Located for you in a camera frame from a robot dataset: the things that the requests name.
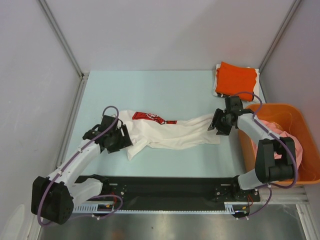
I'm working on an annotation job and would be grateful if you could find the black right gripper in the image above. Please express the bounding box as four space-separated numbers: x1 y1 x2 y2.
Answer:
208 108 234 136

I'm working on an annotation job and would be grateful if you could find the white t-shirt red graphic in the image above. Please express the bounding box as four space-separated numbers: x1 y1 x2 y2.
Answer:
119 110 220 161

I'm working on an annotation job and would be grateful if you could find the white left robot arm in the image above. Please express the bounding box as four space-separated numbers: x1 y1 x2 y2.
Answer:
31 115 132 227

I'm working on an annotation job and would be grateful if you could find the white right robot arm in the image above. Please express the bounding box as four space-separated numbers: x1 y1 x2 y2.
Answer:
208 96 298 201

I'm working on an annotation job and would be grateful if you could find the pink t-shirt in bin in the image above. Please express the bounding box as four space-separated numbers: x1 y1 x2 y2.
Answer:
252 120 304 171

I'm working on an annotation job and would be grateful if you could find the orange plastic bin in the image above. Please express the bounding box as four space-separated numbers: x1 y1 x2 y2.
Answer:
238 103 320 185

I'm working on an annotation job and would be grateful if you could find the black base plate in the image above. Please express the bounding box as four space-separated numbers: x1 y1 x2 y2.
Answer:
102 176 261 212

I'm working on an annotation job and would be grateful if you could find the aluminium frame rail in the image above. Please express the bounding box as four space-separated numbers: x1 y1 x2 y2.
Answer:
34 72 91 205

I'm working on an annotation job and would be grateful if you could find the white slotted cable duct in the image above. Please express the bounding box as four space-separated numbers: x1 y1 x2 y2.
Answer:
72 202 249 215

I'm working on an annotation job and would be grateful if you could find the right corner frame post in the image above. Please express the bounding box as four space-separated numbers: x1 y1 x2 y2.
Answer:
259 0 304 73

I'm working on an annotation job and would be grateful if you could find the corner frame post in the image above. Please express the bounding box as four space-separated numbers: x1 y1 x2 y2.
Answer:
259 0 304 73
36 0 84 79

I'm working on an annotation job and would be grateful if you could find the left corner frame post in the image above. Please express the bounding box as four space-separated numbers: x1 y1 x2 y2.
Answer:
36 0 84 79

